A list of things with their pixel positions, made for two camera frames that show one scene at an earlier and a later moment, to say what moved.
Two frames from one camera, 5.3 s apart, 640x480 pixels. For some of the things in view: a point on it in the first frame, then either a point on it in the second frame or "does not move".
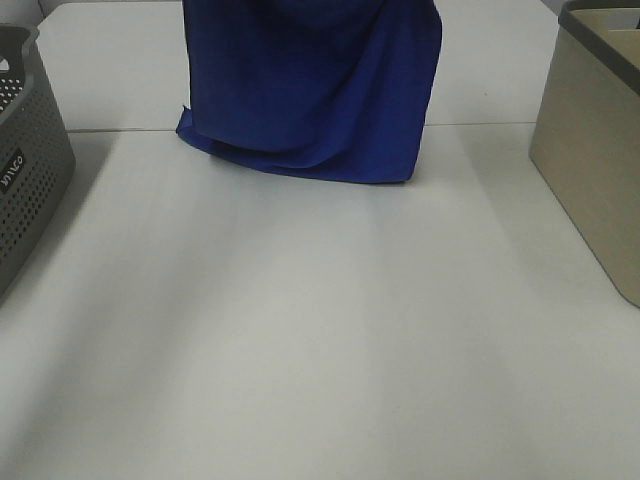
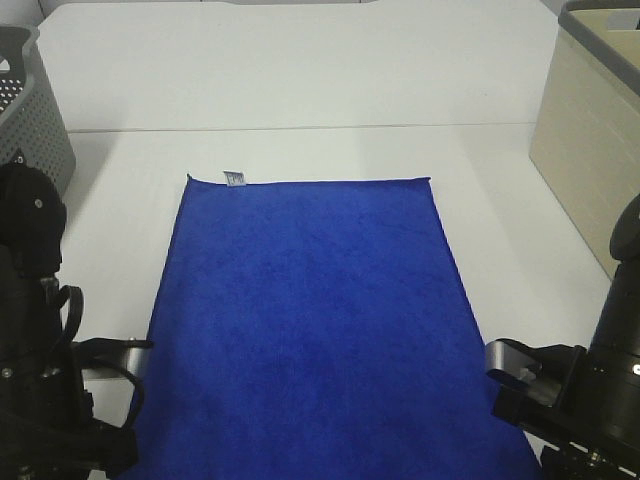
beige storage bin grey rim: x=586 y=128 does not move
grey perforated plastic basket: x=36 y=151 does not move
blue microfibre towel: x=328 y=88 -> x=317 y=330
